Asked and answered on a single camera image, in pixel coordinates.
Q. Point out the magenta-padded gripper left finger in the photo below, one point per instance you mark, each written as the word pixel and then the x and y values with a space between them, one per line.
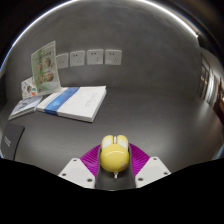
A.
pixel 76 171

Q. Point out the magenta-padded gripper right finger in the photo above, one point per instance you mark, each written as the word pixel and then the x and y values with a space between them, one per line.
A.
pixel 151 171

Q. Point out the yellow computer mouse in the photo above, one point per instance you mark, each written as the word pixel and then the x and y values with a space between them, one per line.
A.
pixel 115 156

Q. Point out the white book with blue band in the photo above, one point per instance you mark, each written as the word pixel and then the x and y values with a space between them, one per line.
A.
pixel 83 103

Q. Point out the grey thin booklet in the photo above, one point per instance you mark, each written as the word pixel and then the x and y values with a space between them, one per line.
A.
pixel 25 106

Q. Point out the small colourful printed card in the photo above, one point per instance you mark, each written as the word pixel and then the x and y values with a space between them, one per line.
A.
pixel 27 88

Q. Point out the dark framed glass door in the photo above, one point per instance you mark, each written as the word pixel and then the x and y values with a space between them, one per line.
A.
pixel 207 85

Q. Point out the green leaflet with faces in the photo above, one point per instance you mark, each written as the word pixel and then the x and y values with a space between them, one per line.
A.
pixel 46 68

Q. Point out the white wall socket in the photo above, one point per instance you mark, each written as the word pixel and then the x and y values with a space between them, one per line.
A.
pixel 62 61
pixel 95 57
pixel 113 57
pixel 77 58

